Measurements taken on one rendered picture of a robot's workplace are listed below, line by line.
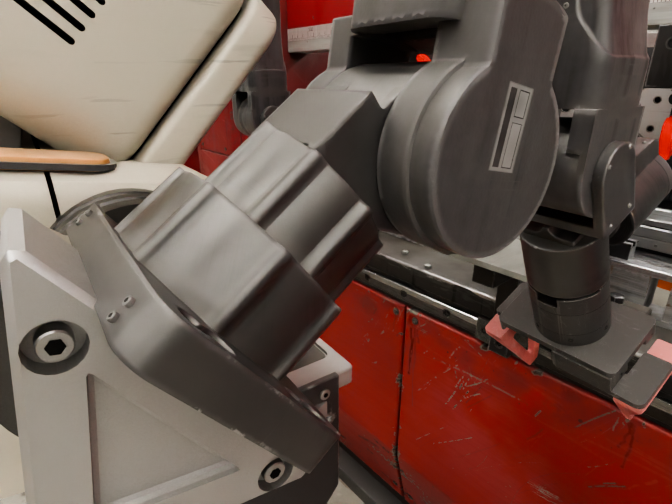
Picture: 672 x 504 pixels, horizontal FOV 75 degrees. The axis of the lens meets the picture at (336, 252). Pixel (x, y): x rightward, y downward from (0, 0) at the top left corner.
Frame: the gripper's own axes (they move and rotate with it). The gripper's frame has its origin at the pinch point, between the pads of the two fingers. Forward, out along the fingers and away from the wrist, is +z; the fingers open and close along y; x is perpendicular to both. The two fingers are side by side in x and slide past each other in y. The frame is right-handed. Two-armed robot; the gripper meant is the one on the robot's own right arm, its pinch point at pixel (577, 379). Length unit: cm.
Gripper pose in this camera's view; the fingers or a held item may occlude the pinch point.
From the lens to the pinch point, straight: 49.7
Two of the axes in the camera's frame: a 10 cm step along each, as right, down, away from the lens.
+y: -5.7, -3.0, 7.6
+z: 3.7, 7.3, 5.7
